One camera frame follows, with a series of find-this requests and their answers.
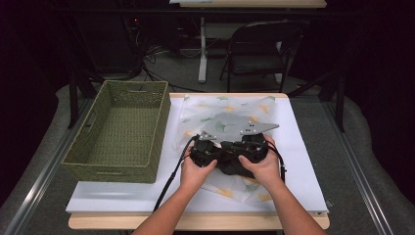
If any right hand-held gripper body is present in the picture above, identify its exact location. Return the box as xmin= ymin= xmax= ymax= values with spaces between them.
xmin=240 ymin=120 xmax=281 ymax=165

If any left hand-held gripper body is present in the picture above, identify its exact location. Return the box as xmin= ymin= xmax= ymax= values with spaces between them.
xmin=189 ymin=129 xmax=226 ymax=168

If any dark cloth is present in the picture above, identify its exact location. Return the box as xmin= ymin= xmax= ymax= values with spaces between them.
xmin=208 ymin=112 xmax=267 ymax=179

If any white leaf-print zipper bag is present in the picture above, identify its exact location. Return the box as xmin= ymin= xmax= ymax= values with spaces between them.
xmin=177 ymin=94 xmax=282 ymax=205

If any green woven basket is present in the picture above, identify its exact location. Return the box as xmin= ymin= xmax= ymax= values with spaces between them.
xmin=61 ymin=79 xmax=171 ymax=184

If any person's left hand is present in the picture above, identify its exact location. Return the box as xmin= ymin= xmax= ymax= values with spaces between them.
xmin=179 ymin=153 xmax=219 ymax=194

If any person's right hand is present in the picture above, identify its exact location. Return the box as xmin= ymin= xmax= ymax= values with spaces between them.
xmin=237 ymin=134 xmax=283 ymax=192

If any white board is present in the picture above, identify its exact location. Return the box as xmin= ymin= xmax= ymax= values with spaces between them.
xmin=66 ymin=96 xmax=329 ymax=214

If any black folding chair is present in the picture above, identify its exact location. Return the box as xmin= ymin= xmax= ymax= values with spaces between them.
xmin=218 ymin=20 xmax=306 ymax=94

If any white desk leg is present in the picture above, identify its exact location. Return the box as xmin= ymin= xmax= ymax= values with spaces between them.
xmin=198 ymin=17 xmax=208 ymax=84

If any light wooden table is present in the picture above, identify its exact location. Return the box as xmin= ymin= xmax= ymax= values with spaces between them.
xmin=68 ymin=92 xmax=331 ymax=231

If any right hand-held gripper cable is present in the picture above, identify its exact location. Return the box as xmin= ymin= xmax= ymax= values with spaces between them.
xmin=267 ymin=145 xmax=288 ymax=184

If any hand-held gripper cable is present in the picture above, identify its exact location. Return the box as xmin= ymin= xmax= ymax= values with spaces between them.
xmin=152 ymin=135 xmax=200 ymax=213
xmin=267 ymin=145 xmax=288 ymax=184

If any left hand-held gripper cable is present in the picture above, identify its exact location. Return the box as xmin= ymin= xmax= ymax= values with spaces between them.
xmin=152 ymin=135 xmax=200 ymax=213

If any bundle of floor cables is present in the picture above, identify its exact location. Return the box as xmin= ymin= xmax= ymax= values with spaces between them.
xmin=130 ymin=19 xmax=205 ymax=94

